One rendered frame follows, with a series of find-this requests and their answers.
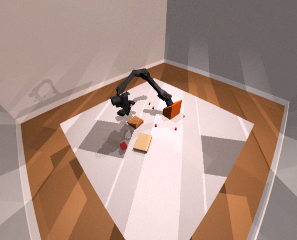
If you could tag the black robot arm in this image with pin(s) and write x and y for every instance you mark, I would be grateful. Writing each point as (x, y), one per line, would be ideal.
(144, 74)

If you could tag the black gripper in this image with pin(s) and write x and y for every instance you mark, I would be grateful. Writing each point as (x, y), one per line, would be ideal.
(126, 108)

